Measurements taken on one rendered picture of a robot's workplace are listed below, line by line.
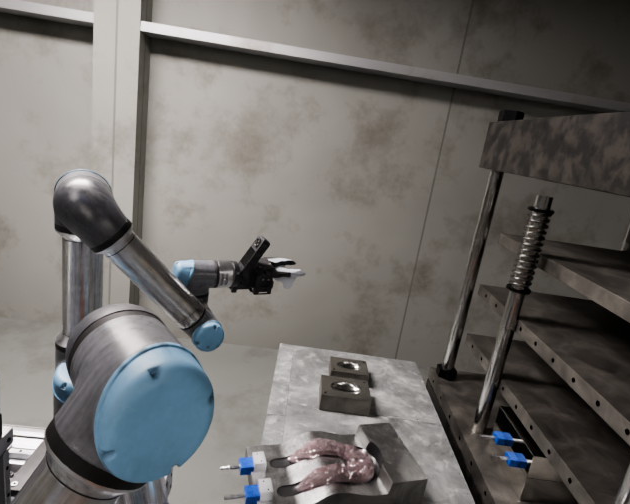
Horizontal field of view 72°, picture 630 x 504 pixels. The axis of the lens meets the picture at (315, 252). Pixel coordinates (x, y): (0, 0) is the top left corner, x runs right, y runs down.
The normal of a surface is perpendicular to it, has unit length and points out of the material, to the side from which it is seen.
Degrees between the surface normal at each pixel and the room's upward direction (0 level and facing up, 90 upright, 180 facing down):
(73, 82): 90
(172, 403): 84
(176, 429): 84
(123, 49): 90
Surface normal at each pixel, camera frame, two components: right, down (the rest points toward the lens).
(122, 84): 0.04, 0.26
